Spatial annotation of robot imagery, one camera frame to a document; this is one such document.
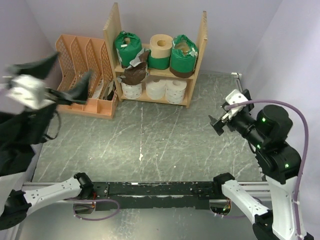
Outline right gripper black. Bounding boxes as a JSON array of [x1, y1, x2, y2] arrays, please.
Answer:
[[208, 103, 267, 148]]

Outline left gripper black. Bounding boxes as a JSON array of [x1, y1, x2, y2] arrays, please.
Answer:
[[10, 49, 96, 143]]

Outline white paper roll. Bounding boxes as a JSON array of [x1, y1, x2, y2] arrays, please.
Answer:
[[121, 82, 143, 100], [145, 79, 166, 100], [165, 80, 187, 105]]

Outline green brown roll torn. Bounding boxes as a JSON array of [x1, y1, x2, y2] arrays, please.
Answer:
[[169, 34, 199, 79]]

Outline brown green paper roll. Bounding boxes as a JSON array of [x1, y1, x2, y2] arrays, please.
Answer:
[[118, 34, 173, 85]]

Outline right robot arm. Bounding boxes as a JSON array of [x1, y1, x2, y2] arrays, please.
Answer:
[[70, 89, 312, 240]]

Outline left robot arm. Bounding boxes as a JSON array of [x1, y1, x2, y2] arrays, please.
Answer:
[[0, 52, 94, 230]]

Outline wooden shelf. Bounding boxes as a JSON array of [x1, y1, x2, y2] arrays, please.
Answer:
[[103, 3, 208, 108]]

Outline orange file organizer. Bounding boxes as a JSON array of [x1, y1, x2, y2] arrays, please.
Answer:
[[55, 34, 118, 119]]

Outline items in organizer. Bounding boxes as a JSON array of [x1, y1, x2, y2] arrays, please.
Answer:
[[79, 69, 116, 100]]

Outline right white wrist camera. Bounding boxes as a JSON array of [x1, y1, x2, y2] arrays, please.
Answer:
[[223, 89, 247, 121]]

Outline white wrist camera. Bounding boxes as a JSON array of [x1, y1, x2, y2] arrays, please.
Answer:
[[223, 89, 247, 121], [6, 74, 46, 110]]

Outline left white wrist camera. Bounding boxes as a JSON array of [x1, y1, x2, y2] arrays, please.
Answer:
[[6, 74, 46, 110]]

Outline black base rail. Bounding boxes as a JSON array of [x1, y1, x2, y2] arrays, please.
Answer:
[[62, 171, 242, 213]]

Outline aluminium frame rail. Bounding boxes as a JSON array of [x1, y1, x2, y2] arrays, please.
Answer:
[[7, 72, 293, 240]]

